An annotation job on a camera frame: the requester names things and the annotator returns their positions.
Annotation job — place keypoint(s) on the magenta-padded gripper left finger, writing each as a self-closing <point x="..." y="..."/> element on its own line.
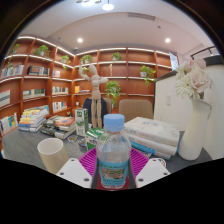
<point x="74" y="171"/>

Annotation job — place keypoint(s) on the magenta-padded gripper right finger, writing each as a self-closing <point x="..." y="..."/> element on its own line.
<point x="153" y="171"/>

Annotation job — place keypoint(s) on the clear blue-capped water bottle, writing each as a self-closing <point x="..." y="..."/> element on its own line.
<point x="113" y="150"/>

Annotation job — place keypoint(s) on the small colourful sticker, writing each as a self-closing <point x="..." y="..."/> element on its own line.
<point x="162" y="162"/>
<point x="72" y="138"/>
<point x="82" y="142"/>

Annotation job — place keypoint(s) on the cream ceramic cup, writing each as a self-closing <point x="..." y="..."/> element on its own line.
<point x="52" y="156"/>

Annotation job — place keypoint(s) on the stack of white books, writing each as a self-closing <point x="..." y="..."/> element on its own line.
<point x="153" y="135"/>

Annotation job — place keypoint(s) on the small green box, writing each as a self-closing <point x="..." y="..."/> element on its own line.
<point x="92" y="136"/>

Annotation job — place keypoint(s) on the stack of dark books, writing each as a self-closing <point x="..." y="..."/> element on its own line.
<point x="60" y="126"/>

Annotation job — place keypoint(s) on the tall green white carton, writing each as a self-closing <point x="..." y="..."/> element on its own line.
<point x="81" y="122"/>

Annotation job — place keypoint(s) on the white pitcher vase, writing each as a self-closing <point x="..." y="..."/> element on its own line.
<point x="195" y="133"/>

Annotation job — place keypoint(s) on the brown upholstered chair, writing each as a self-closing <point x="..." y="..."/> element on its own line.
<point x="136" y="109"/>

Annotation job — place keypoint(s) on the dark blue chair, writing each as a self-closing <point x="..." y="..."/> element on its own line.
<point x="87" y="108"/>

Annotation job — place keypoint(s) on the stack of colourful books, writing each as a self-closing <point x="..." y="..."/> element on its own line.
<point x="33" y="119"/>

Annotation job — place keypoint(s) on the wooden artist mannequin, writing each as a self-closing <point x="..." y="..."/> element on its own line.
<point x="96" y="96"/>

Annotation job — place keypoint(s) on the brown wooden shelf unit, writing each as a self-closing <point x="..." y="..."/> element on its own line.
<point x="130" y="83"/>

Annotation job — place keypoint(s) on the pink and white flowers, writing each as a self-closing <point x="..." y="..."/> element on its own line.
<point x="195" y="80"/>

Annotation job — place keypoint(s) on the recessed ceiling spotlight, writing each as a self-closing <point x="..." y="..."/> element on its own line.
<point x="80" y="40"/>
<point x="167" y="40"/>

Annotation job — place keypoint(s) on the ceiling air vent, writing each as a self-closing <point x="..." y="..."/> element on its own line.
<point x="141" y="16"/>

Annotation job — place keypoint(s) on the ceiling lamp with round lights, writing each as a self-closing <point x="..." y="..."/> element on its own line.
<point x="108" y="6"/>

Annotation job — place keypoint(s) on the white wall switch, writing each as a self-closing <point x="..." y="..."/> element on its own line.
<point x="168" y="99"/>

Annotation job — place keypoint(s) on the black ceiling track rail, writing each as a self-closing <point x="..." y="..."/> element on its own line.
<point x="203" y="51"/>

